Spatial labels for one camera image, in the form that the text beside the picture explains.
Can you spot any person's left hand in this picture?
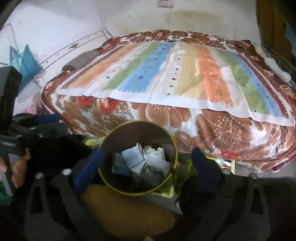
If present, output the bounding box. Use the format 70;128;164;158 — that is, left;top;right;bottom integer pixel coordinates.
11;148;31;188

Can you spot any white roll beside bed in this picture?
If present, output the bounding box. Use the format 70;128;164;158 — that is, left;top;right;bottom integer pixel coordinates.
264;57;292;84

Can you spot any white bed headboard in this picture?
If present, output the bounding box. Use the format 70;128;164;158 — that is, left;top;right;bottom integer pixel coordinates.
35;28;111;88

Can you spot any gold rimmed trash bin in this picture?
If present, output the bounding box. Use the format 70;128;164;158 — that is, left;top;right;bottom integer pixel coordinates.
99;120;178;198

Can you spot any striped colourful bed cloth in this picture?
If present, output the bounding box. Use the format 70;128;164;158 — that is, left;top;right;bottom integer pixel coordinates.
56;41;295;126

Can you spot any grey rolled pillow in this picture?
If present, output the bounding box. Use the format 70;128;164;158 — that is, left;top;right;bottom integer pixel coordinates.
62;50;100;72

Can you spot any light blue face mask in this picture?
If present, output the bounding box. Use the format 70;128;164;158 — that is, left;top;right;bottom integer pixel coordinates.
121;143;146;174

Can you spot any white crumpled tissue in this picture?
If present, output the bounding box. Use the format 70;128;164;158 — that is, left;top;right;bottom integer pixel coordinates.
144;146;171;177

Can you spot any surgical mask package bag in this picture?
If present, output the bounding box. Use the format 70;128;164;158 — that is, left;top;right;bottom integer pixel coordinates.
112;153;132;177

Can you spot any teal blue bag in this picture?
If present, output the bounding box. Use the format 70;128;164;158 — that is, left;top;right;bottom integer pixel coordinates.
10;44;43;92

